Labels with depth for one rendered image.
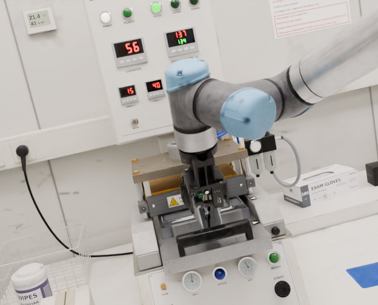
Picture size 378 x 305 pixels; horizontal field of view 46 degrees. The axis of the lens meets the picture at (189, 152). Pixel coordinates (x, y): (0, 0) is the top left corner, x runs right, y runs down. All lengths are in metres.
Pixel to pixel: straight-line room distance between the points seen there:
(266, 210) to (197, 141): 0.30
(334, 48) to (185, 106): 0.24
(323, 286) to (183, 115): 0.60
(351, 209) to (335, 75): 0.84
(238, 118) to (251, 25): 1.01
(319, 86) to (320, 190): 0.86
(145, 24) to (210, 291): 0.68
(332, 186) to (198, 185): 0.83
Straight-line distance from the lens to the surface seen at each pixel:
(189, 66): 0.73
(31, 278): 1.23
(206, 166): 0.81
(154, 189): 1.06
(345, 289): 1.15
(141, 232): 0.98
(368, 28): 0.67
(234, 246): 0.90
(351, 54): 0.68
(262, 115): 0.66
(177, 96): 0.73
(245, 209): 1.00
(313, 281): 1.18
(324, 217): 1.46
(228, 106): 0.66
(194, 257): 0.89
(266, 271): 0.99
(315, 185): 1.53
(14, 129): 1.59
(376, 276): 1.19
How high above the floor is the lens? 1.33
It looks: 11 degrees down
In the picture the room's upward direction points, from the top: 12 degrees counter-clockwise
